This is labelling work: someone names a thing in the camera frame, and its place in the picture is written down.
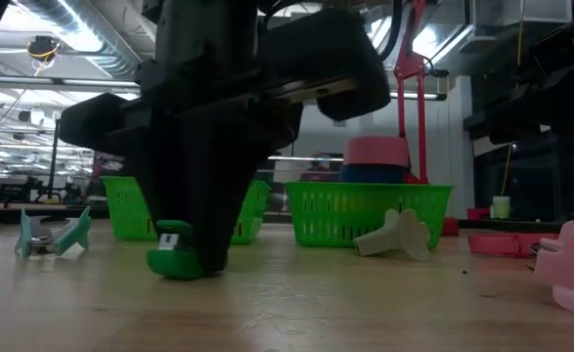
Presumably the green stapler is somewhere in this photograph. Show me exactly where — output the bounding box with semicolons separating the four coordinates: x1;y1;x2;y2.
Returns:
145;218;229;282

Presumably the grey staple remover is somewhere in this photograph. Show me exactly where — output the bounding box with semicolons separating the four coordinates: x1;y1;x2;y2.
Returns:
352;207;432;263

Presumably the black background rig frame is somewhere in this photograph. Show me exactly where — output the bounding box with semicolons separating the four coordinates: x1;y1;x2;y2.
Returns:
46;119;63;199

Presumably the teal staple remover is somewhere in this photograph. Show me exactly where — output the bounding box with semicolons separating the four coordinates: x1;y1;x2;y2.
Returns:
14;204;93;260

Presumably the slim red stapler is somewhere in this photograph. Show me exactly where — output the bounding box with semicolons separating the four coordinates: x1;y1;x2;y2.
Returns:
465;232;559;259

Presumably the left arm's gripper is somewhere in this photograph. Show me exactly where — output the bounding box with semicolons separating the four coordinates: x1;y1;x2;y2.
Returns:
59;0;393;276

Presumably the green plastic basket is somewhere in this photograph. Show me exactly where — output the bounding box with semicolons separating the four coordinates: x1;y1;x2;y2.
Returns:
284;181;455;251
100;175;273;246

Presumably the red desk lamp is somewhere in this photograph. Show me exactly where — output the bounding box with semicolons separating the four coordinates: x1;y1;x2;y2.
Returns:
392;0;461;238

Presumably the blue tape roll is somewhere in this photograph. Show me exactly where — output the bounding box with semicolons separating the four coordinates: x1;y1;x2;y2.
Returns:
338;163;408;186

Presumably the pink tape roll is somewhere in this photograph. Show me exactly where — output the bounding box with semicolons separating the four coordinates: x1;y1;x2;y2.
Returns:
342;135;411;169

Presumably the white plastic cup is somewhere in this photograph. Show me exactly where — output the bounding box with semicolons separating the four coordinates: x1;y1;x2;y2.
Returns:
490;195;512;220

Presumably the yellow extension cable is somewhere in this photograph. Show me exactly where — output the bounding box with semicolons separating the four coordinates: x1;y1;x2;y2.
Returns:
499;0;526;198

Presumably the small red box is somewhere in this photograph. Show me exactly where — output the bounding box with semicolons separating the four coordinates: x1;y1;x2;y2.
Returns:
465;206;493;222

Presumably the person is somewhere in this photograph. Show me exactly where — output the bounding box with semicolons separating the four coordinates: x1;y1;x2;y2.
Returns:
298;154;342;183

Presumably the black aluminium table frame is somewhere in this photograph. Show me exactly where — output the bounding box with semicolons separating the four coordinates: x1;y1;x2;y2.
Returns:
0;202;569;235

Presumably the black ceiling cord reel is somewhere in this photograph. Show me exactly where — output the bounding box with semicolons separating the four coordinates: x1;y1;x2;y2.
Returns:
25;34;64;77

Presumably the clear plastic container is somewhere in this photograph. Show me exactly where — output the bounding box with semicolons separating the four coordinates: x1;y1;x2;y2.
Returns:
266;154;346;184

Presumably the pink staple remover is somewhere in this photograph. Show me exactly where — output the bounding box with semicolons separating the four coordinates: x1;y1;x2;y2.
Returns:
530;219;574;314

